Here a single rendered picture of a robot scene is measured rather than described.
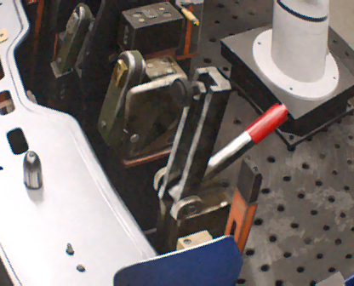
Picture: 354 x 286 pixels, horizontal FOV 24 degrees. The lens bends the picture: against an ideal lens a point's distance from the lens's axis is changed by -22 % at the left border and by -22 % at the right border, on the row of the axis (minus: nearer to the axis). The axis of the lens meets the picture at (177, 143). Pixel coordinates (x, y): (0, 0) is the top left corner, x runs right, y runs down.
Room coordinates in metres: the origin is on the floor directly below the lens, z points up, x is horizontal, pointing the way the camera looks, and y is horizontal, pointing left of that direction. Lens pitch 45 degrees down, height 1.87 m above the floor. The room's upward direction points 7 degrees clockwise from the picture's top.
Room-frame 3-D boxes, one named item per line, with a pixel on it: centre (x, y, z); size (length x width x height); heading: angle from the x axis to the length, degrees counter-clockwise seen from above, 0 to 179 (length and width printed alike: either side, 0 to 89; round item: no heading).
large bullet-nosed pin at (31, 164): (0.77, 0.18, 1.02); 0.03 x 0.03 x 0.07
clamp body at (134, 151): (0.91, 0.04, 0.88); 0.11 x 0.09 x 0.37; 121
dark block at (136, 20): (0.98, 0.05, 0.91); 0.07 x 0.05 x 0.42; 121
